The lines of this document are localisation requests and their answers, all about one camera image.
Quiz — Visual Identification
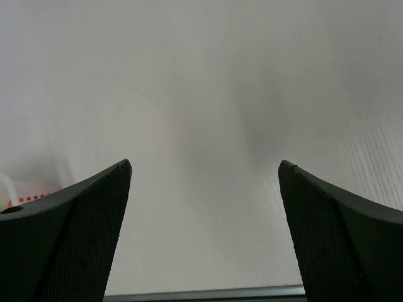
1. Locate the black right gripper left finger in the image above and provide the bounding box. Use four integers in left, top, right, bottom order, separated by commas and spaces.
1, 159, 132, 301

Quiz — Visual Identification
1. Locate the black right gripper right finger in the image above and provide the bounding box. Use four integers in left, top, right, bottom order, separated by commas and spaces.
278, 160, 402, 301

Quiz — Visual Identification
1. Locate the clear polka dot zip bag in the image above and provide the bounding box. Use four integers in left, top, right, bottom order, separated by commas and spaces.
1, 173, 60, 211

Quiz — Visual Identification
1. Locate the aluminium table edge rail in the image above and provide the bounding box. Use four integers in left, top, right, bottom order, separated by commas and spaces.
103, 285, 307, 301

